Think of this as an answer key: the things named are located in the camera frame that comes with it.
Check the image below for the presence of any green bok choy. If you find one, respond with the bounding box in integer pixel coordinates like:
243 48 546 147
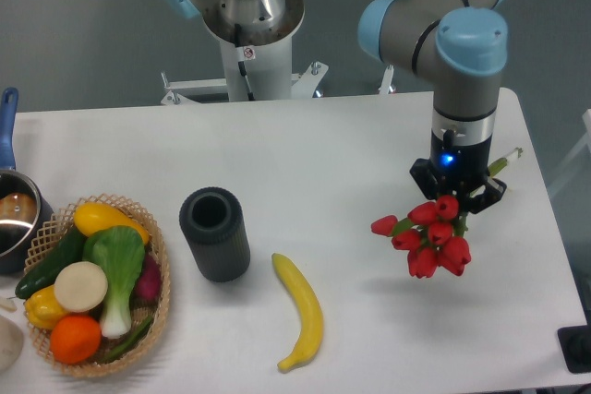
83 225 145 340

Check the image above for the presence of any green cucumber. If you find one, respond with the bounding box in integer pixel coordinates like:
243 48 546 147
15 226 87 300

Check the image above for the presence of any orange fruit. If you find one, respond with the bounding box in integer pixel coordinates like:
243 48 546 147
50 315 102 364

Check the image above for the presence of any blue handled saucepan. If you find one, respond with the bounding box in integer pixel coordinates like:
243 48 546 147
1 87 53 275

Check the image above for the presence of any yellow bell pepper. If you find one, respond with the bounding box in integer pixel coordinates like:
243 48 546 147
24 285 70 330

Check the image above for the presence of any brown bread in pot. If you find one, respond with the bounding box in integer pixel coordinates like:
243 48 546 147
1 193 37 228

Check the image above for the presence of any white round radish slice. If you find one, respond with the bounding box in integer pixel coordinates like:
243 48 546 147
54 261 108 313

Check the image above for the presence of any dark grey ribbed vase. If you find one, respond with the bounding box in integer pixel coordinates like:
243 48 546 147
179 186 250 282

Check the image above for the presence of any black device at edge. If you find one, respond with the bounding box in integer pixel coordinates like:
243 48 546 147
557 325 590 374

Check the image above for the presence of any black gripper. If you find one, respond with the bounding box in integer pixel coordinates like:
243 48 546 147
410 133 507 214

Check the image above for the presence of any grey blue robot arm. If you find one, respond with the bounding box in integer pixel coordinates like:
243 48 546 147
357 0 508 214

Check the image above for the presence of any green bean pod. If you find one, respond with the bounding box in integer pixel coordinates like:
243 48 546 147
103 316 153 364

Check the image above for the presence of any white garlic bulb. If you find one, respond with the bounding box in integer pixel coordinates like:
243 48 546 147
0 296 24 373

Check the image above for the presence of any yellow squash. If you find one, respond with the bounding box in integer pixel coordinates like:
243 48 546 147
73 202 151 245

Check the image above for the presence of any yellow banana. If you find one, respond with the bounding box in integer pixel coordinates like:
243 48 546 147
271 253 324 373

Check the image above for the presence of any purple sweet potato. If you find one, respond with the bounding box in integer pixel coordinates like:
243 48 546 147
134 255 162 302

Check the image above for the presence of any woven wicker basket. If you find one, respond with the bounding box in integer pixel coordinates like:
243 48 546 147
24 194 171 378

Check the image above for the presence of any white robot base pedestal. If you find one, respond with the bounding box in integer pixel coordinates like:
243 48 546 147
165 0 329 102

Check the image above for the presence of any red tulip bouquet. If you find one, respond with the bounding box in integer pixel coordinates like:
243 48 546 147
370 147 524 279

